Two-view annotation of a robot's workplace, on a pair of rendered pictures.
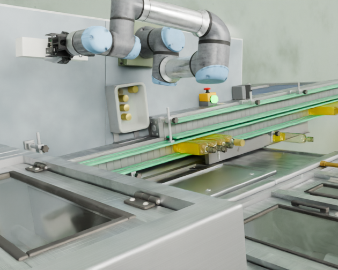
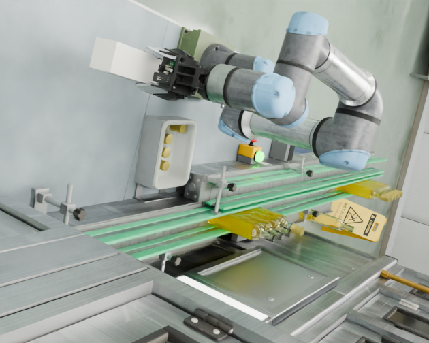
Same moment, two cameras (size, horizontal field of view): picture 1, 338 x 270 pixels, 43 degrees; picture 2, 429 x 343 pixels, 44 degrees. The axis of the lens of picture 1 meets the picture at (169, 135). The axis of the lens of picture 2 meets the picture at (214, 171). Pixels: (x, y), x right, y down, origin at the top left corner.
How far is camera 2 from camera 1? 0.67 m
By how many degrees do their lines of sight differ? 17
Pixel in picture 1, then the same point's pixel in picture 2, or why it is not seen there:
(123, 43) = (296, 106)
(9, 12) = not seen: outside the picture
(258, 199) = (336, 323)
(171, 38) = not seen: hidden behind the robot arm
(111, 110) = (146, 152)
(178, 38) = not seen: hidden behind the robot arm
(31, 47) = (124, 62)
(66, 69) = (105, 82)
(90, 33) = (276, 87)
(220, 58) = (368, 142)
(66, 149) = (74, 200)
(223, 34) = (380, 111)
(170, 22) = (340, 82)
